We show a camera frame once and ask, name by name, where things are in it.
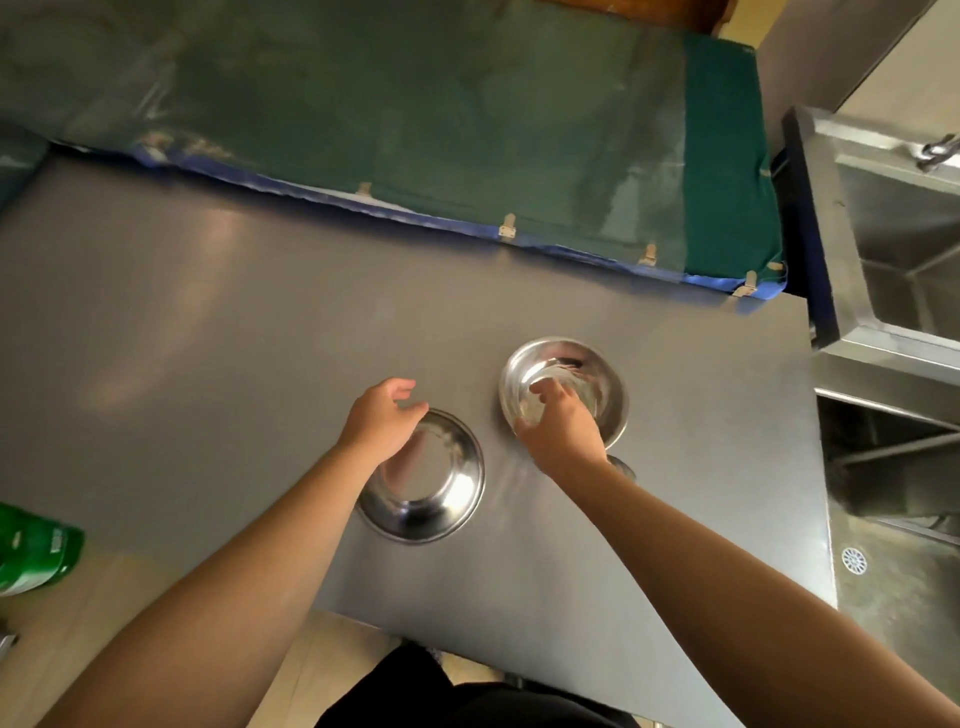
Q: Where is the brown wooden furniture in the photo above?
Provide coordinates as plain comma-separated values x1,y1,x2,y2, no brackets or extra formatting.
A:
538,0,738,36

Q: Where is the deep steel bowl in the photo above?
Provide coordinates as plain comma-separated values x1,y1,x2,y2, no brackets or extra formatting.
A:
498,337,630,453

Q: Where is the person's right forearm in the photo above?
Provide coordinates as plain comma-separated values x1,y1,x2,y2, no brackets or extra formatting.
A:
551,456,960,728

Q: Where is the green plastic-covered mattress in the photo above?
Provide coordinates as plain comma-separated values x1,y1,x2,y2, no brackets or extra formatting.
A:
0,0,788,302

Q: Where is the person's right hand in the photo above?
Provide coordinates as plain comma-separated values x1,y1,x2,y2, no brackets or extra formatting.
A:
513,377,611,483

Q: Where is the steel sink underframe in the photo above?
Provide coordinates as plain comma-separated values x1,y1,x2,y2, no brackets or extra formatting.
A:
813,386,960,545

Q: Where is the person's black clothing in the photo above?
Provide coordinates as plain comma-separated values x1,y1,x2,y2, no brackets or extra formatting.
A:
314,643,648,728

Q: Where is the stainless steel sink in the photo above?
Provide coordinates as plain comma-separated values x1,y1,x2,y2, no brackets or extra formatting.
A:
782,105,960,376

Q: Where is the green plastic packet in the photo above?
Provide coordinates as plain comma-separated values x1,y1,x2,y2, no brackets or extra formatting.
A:
0,501,86,599

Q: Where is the metal tap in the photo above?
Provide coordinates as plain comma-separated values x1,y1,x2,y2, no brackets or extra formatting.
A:
915,132,960,174

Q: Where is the shallow steel bowl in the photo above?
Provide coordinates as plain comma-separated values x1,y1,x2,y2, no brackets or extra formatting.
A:
354,408,487,545

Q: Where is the person's left hand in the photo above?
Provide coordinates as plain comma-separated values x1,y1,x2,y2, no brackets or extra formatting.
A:
337,378,431,469

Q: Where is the person's left forearm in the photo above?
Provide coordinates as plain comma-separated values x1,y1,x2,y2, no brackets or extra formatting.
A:
36,441,423,728

